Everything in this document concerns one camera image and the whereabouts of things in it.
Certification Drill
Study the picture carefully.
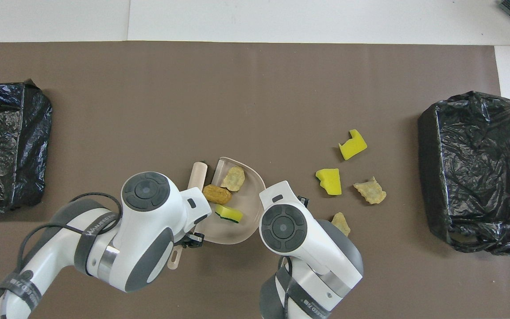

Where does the beige crumpled food piece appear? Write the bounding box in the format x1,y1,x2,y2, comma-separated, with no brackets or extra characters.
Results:
353,176,387,205
331,212,352,237
220,165,246,192

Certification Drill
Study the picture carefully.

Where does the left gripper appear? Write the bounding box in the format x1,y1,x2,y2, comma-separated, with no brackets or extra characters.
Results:
179,232,205,249

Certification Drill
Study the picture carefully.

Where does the beige wooden cylinder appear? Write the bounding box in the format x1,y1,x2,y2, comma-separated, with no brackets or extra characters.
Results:
187,162,209,190

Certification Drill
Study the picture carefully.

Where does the brown fried food piece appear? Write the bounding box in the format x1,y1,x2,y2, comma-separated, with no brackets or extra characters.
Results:
202,184,233,205

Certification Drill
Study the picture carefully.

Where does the bin with black bag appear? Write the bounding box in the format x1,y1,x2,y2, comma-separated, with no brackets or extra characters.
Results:
0,79,54,214
417,90,510,256

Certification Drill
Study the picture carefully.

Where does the yellow sponge piece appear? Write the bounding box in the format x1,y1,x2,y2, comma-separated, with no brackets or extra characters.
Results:
315,168,342,196
339,129,368,161

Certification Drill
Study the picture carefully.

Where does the beige plastic dustpan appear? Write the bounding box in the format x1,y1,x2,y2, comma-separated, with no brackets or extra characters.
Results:
167,157,267,271

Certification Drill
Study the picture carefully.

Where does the black cable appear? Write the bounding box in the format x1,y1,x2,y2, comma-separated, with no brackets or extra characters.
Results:
16,192,124,279
282,256,294,319

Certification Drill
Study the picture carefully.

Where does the yellow sponge with green side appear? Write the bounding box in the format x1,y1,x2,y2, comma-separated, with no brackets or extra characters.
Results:
214,204,243,224

